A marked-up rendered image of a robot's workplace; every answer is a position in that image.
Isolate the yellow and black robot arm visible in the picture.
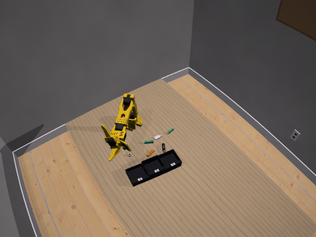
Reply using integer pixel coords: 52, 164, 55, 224
111, 93, 142, 142

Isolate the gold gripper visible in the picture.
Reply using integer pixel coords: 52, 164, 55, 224
101, 125, 132, 161

